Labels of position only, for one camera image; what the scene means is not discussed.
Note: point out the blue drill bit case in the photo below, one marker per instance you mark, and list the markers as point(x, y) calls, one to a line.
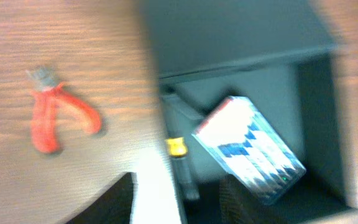
point(245, 145)

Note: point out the red handled pliers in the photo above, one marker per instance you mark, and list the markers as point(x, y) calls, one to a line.
point(49, 96)

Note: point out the black yellow screwdriver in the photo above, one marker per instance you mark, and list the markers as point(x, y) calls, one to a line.
point(177, 148)

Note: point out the black open gift box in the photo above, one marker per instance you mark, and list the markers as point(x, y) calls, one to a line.
point(279, 54)

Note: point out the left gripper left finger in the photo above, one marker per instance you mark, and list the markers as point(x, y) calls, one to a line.
point(112, 207)

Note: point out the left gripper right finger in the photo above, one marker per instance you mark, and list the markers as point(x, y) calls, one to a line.
point(239, 206)

